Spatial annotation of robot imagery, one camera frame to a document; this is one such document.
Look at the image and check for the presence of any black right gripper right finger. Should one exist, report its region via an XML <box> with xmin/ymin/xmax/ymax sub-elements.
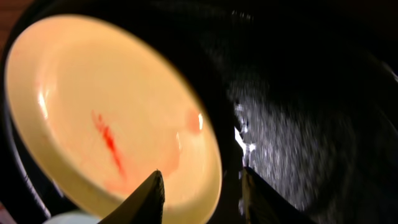
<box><xmin>242</xmin><ymin>167</ymin><xmax>315</xmax><ymax>224</ymax></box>

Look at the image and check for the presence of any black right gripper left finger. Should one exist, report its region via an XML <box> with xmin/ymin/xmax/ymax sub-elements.
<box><xmin>98</xmin><ymin>170</ymin><xmax>165</xmax><ymax>224</ymax></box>

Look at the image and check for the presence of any pale green plate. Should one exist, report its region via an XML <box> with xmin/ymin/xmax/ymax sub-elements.
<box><xmin>43</xmin><ymin>211</ymin><xmax>101</xmax><ymax>224</ymax></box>

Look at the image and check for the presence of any yellow plate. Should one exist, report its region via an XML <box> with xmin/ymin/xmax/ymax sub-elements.
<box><xmin>5</xmin><ymin>15</ymin><xmax>222</xmax><ymax>223</ymax></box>

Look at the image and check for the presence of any round black tray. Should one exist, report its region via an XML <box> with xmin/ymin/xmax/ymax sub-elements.
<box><xmin>2</xmin><ymin>1</ymin><xmax>397</xmax><ymax>223</ymax></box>

